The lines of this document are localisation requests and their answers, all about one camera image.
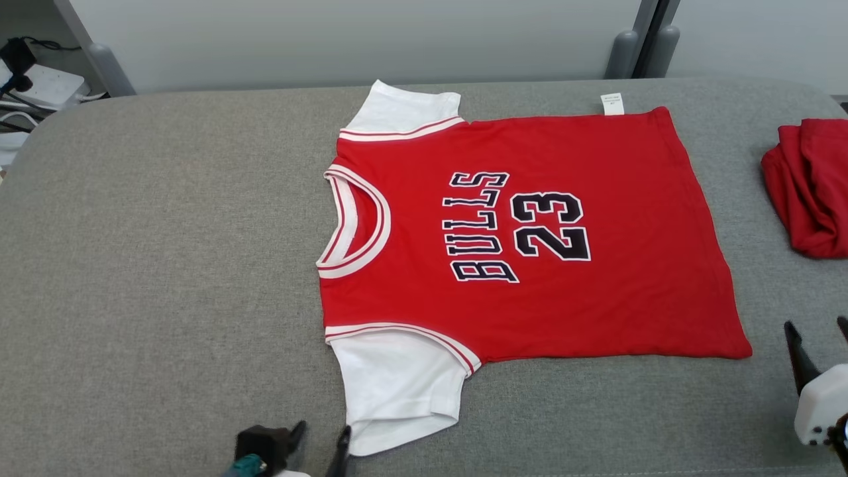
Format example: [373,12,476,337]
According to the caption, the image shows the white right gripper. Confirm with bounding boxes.
[784,315,848,446]

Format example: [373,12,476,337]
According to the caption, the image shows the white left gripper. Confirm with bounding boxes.
[273,420,352,477]

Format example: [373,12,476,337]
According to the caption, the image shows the red shorts with white band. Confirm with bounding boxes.
[761,118,848,259]

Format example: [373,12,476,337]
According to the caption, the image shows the red Bulls jersey white sleeves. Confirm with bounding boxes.
[315,79,753,458]

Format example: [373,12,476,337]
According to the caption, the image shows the grey fabric sofa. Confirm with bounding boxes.
[0,76,848,477]

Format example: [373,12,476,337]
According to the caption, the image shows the grey partition foot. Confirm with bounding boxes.
[605,29,640,80]
[646,25,682,78]
[88,42,136,97]

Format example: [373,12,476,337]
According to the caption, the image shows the white power strip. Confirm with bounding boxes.
[0,63,88,111]

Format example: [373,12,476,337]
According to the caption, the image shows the black power adapter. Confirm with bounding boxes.
[0,38,37,74]

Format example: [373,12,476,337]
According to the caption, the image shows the teal left camera connector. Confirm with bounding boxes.
[222,454,269,477]

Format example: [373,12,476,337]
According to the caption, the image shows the grey partition post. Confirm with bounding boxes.
[633,0,683,40]

